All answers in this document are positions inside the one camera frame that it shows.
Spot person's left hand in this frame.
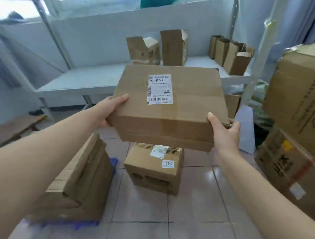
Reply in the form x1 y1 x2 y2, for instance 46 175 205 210
95 94 130 129

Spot crushed cardboard box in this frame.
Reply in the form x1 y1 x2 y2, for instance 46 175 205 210
32 133 114 222

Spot small taped cardboard box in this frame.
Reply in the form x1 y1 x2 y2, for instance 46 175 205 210
124 142 185 197

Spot cardboard box with white label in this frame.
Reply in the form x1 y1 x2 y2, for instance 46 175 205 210
106 65 231 153

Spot person's right forearm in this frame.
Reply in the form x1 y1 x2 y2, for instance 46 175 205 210
215 148 315 239

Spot large torn cardboard box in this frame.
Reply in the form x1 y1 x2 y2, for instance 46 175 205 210
262 44 315 149

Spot wooden bench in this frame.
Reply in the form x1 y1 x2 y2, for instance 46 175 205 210
0 114 48 146

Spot person's left forearm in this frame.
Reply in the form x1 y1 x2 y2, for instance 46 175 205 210
0 103 102 239

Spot large printed cardboard box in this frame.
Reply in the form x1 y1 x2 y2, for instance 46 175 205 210
254 128 315 220

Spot tall open cardboard box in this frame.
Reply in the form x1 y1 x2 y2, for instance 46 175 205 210
160 29 189 67

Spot white metal shelving rack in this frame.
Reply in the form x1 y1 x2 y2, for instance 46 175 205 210
0 0 283 125

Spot white plastic sheet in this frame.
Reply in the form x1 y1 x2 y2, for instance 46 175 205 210
234 105 256 155

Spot person's right hand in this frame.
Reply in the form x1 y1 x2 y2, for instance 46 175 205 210
207 112 241 156

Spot small brown cardboard carton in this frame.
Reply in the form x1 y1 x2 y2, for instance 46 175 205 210
215 38 233 67
209 35 225 60
223 42 255 76

